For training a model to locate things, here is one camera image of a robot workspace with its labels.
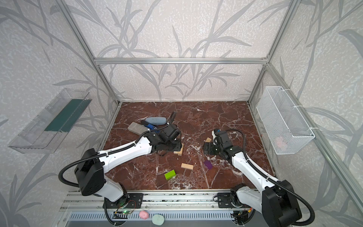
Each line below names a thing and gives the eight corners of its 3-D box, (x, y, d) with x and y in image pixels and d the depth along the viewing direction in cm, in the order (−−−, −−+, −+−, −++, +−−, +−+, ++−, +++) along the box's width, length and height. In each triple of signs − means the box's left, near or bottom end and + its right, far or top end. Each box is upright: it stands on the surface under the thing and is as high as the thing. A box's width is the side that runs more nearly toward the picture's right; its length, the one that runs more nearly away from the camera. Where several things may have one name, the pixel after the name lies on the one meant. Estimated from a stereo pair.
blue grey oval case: (145, 124, 108) (144, 122, 106) (146, 119, 111) (145, 117, 109) (166, 124, 108) (165, 122, 106) (166, 119, 111) (166, 117, 109)
